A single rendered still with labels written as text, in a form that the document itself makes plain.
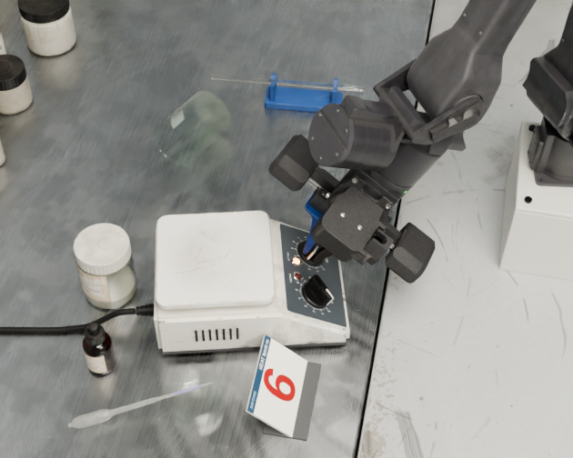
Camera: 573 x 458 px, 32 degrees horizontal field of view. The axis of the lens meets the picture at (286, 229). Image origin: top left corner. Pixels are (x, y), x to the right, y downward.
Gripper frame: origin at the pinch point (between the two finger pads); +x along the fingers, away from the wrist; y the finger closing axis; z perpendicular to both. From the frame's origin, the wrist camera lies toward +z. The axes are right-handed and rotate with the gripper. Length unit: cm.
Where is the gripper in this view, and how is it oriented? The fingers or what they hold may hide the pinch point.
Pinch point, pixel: (326, 236)
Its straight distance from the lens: 105.3
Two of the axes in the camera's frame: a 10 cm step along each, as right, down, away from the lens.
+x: -5.0, 5.9, 6.3
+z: -3.7, 5.2, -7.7
